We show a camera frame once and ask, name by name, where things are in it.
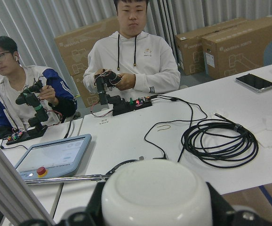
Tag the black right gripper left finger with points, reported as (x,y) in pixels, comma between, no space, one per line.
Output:
(92,215)

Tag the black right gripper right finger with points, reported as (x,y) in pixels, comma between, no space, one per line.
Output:
(223,214)

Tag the white plastic cup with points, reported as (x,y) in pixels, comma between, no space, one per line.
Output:
(156,193)

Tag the blue teach pendant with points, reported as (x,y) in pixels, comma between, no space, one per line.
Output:
(53,159)

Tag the black smartphone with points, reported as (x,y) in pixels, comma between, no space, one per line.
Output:
(254,82)

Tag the person with glasses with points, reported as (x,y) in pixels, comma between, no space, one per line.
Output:
(55,95)

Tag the person in white hoodie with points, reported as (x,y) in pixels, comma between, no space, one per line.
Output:
(145,62)

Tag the cardboard box right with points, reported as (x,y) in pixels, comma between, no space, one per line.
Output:
(226,48)

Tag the cardboard box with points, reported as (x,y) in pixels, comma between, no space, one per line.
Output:
(226,48)
(74,47)

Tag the cardboard box left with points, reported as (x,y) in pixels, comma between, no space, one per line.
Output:
(74,47)

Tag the green handled reach grabber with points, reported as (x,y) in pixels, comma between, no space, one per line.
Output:
(94,177)

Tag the aluminium frame post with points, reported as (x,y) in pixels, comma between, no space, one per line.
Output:
(17,202)

